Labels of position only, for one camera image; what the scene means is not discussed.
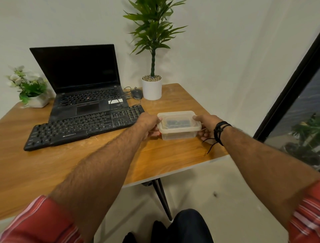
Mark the red left sleeve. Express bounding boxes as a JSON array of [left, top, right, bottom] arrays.
[[0, 195, 84, 243]]

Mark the red right sleeve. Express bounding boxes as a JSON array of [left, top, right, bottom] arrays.
[[287, 180, 320, 243]]

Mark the black computer mouse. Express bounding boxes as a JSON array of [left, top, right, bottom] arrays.
[[131, 88, 144, 100]]

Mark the black keyboard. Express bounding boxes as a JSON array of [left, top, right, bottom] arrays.
[[23, 104, 145, 152]]

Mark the person's right leg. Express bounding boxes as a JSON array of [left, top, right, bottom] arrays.
[[166, 208, 215, 243]]

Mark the black wristband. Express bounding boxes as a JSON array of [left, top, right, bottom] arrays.
[[202, 121, 232, 155]]

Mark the black laptop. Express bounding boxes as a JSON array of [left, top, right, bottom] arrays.
[[29, 44, 130, 123]]

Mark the clear plastic container lid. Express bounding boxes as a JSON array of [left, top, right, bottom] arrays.
[[157, 110, 202, 135]]

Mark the small white flower pot plant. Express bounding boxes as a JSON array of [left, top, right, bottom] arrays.
[[6, 65, 50, 108]]

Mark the person's left hand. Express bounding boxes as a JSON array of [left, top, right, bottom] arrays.
[[134, 112, 163, 142]]

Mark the person's leg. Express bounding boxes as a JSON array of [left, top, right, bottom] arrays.
[[122, 220, 167, 243], [166, 208, 215, 243]]

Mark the person's right hand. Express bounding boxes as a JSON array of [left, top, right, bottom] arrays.
[[192, 114, 223, 145]]

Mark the black mouse cable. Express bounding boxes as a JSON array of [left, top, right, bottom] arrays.
[[123, 86, 137, 99]]

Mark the black window frame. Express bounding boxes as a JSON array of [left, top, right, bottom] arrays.
[[253, 32, 320, 173]]

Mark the person's left forearm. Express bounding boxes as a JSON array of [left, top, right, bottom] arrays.
[[47, 125, 145, 243]]

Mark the clear plastic container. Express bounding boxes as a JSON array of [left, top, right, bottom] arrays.
[[160, 129, 200, 141]]

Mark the red sleeve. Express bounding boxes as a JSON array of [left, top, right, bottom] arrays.
[[0, 195, 84, 243], [287, 180, 320, 243]]

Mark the tall green plant white pot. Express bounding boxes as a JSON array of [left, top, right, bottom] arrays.
[[122, 0, 188, 101]]

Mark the person's left leg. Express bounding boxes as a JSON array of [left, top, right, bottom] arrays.
[[122, 220, 167, 243]]

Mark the black metal table frame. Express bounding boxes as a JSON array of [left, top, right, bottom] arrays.
[[141, 178, 173, 222]]

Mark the person's right forearm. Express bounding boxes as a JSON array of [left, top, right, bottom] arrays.
[[221, 126, 320, 231]]

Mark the small black brush tool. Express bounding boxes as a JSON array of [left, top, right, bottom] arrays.
[[165, 118, 192, 128]]

